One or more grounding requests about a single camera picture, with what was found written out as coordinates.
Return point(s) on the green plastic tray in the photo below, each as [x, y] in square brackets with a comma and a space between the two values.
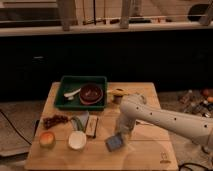
[71, 84]

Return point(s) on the small dark metal cup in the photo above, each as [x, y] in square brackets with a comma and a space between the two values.
[117, 99]

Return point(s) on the blue grey sponge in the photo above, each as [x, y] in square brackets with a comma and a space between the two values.
[114, 142]

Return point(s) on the wooden block with black edge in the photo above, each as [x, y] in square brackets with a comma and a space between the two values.
[91, 125]

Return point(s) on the light grey cloth piece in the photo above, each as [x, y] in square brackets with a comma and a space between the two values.
[84, 117]

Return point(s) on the red grape bunch toy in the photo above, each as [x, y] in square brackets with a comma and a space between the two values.
[54, 120]

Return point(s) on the white round bowl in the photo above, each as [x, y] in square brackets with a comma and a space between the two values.
[77, 140]

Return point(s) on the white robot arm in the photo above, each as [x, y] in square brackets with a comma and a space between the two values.
[197, 129]

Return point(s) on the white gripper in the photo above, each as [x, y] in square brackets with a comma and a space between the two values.
[124, 125]

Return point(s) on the yellow banana toy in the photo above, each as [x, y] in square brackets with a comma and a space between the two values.
[117, 92]

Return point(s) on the white brush in tray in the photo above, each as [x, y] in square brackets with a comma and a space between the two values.
[71, 95]

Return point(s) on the orange round fruit toy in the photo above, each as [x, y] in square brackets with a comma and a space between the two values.
[47, 139]

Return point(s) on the dark red bowl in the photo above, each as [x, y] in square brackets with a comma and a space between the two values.
[90, 94]

